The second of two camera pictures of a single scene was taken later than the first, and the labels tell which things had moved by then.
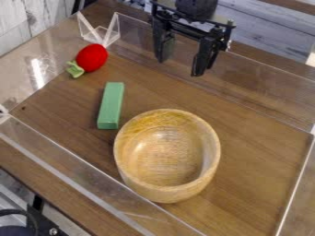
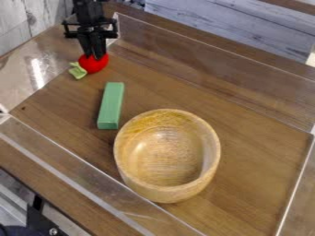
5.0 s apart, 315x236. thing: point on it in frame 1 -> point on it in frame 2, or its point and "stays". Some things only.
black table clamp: [39, 225] stays
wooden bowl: [165, 150] stays
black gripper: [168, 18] -> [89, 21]
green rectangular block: [111, 107] stays
